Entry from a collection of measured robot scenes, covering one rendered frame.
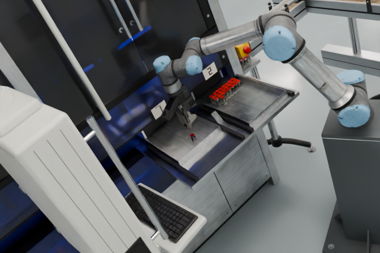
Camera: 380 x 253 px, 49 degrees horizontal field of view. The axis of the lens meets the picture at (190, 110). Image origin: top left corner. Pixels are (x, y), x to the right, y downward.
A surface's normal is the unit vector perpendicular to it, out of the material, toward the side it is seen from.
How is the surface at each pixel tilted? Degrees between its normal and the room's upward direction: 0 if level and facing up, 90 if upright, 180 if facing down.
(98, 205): 90
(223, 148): 0
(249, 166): 90
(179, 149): 0
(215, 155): 0
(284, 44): 83
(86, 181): 90
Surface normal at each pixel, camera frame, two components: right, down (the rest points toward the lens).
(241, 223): -0.35, -0.76
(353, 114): -0.12, 0.71
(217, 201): 0.58, 0.28
